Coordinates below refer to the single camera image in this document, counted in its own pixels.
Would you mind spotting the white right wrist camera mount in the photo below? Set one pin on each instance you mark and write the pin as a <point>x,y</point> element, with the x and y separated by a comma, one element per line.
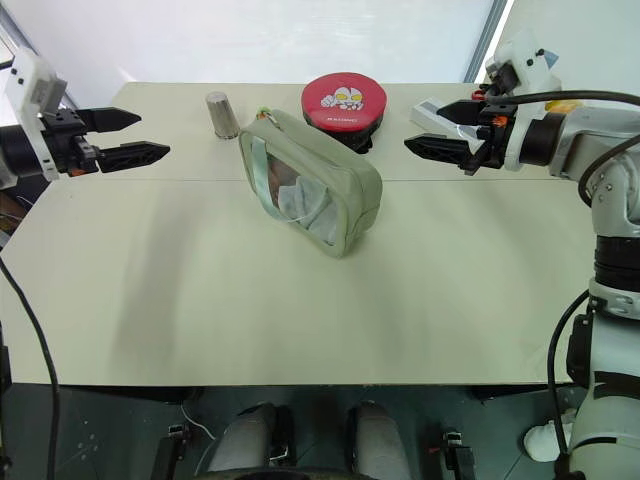
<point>527,75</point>

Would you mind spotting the green zip pouch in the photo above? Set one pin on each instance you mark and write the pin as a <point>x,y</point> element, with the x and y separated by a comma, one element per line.
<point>310,185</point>

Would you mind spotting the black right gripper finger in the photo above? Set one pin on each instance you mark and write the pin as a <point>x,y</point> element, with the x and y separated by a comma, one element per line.
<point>440,149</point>
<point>462,112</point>

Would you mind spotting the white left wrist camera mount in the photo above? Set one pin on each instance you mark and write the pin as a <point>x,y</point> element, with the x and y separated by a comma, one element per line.
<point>25,95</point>

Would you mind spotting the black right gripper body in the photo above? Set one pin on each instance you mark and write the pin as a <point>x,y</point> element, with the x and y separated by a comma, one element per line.
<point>492,135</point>

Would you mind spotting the grey window frame post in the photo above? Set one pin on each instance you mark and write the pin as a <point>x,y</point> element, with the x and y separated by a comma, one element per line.
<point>487,40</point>

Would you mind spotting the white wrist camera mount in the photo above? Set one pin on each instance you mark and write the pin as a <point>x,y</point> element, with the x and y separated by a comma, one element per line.
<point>25,95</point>
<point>527,75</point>

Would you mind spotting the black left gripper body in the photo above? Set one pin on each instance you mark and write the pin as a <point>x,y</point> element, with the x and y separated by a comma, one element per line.
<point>64,142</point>

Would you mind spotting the silver metal cup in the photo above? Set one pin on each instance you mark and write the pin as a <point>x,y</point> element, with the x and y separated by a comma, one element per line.
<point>222,116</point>

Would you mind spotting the yellow small object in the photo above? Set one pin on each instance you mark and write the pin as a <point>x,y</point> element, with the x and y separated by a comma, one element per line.
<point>562,106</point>

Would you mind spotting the white floor object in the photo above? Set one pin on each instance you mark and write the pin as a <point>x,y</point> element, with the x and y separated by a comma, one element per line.
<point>545,440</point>

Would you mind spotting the white rectangular box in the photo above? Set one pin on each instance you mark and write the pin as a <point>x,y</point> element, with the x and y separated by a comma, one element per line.
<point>425,112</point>

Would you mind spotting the red round cartoon case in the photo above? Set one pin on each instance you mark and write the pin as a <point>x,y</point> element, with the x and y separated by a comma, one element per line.
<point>345,102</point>

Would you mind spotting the black table leg bracket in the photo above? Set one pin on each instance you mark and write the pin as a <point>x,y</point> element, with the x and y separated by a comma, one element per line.
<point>167,452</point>
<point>457,452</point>

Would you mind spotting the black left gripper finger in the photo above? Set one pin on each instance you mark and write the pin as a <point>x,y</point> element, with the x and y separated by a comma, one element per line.
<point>135,155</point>
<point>112,119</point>

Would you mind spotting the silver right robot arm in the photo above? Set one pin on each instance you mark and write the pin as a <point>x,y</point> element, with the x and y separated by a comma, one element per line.
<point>605,210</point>

